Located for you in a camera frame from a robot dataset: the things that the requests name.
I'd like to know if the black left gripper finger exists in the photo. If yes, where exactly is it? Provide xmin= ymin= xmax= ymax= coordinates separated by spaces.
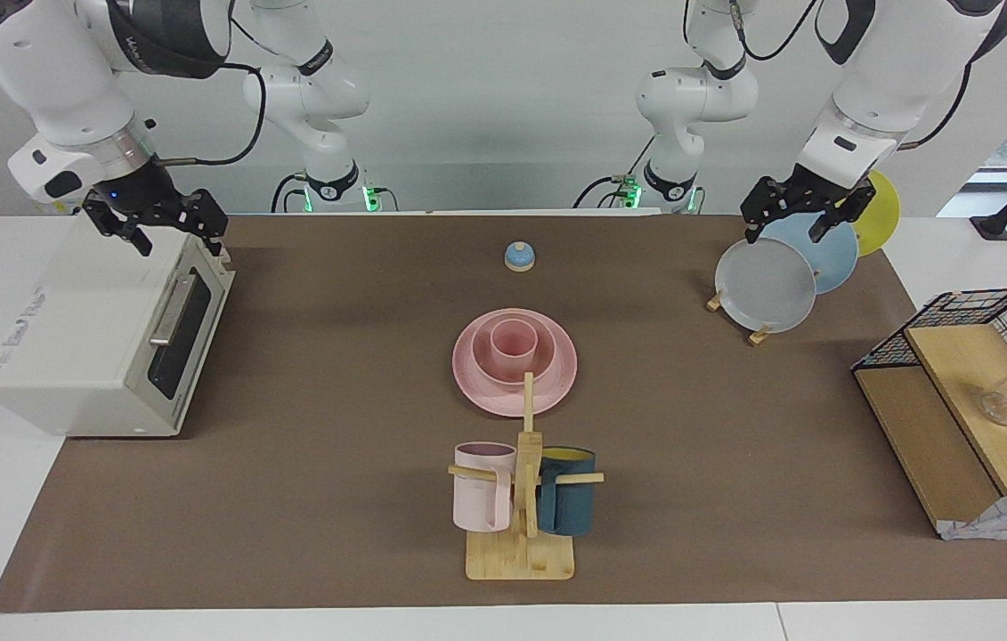
xmin=740 ymin=191 xmax=776 ymax=245
xmin=808 ymin=208 xmax=848 ymax=244

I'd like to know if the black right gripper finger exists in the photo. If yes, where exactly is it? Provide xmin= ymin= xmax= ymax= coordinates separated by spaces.
xmin=81 ymin=201 xmax=154 ymax=258
xmin=186 ymin=189 xmax=230 ymax=262

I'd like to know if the pink tumbler cup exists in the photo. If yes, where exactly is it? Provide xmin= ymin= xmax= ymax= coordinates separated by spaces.
xmin=491 ymin=318 xmax=539 ymax=380

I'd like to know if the pink bowl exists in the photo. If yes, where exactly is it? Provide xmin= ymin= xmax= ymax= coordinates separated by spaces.
xmin=475 ymin=315 xmax=559 ymax=394

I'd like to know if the light blue plate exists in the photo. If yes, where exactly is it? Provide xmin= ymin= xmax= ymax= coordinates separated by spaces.
xmin=759 ymin=213 xmax=861 ymax=296

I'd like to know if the yellow plate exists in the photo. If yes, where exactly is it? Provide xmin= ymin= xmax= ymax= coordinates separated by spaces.
xmin=849 ymin=168 xmax=902 ymax=258

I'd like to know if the grey plate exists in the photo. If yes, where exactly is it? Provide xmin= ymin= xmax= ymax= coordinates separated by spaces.
xmin=714 ymin=237 xmax=818 ymax=334

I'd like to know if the wooden plate rack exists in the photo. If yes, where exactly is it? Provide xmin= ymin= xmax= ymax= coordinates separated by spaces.
xmin=705 ymin=287 xmax=776 ymax=347

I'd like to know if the beige toaster oven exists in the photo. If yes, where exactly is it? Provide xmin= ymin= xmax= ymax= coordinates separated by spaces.
xmin=0 ymin=214 xmax=238 ymax=439

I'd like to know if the speckled pink plate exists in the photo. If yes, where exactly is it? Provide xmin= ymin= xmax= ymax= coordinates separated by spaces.
xmin=451 ymin=308 xmax=579 ymax=418

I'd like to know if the clear drinking glass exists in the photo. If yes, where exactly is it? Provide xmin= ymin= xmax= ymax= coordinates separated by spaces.
xmin=979 ymin=377 xmax=1007 ymax=427

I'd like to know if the brown table mat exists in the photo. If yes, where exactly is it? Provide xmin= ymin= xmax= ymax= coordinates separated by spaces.
xmin=0 ymin=214 xmax=1007 ymax=614

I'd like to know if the teal mug yellow inside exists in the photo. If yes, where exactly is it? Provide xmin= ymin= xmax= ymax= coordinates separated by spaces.
xmin=535 ymin=446 xmax=598 ymax=538

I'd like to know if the pink mug purple inside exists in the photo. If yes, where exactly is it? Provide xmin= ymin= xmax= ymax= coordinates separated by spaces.
xmin=452 ymin=442 xmax=518 ymax=534

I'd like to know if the wooden mug tree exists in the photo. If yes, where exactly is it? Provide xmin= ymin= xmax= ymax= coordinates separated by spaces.
xmin=447 ymin=371 xmax=605 ymax=582

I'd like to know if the black base cable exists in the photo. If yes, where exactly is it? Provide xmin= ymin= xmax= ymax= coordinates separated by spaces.
xmin=269 ymin=172 xmax=313 ymax=215
xmin=573 ymin=172 xmax=648 ymax=212

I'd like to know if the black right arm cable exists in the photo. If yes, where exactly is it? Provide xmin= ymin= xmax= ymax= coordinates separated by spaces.
xmin=150 ymin=16 xmax=270 ymax=169

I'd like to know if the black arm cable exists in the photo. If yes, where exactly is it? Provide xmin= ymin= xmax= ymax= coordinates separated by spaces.
xmin=150 ymin=16 xmax=270 ymax=169
xmin=897 ymin=36 xmax=979 ymax=153

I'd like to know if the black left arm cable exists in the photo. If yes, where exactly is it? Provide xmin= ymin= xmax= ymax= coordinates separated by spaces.
xmin=897 ymin=36 xmax=979 ymax=153

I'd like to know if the wood and wire shelf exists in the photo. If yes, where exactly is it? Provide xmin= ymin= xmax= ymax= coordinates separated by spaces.
xmin=850 ymin=286 xmax=1007 ymax=542

